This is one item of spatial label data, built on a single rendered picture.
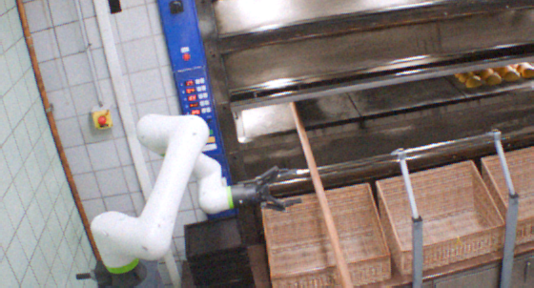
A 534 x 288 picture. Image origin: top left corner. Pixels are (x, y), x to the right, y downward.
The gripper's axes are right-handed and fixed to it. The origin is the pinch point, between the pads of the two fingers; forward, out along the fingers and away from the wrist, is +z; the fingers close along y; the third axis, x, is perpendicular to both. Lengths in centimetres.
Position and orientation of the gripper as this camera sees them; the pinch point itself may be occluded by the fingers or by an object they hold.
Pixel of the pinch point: (297, 186)
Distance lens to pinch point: 239.7
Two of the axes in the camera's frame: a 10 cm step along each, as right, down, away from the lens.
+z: 9.9, -1.7, 0.0
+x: 0.7, 4.0, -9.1
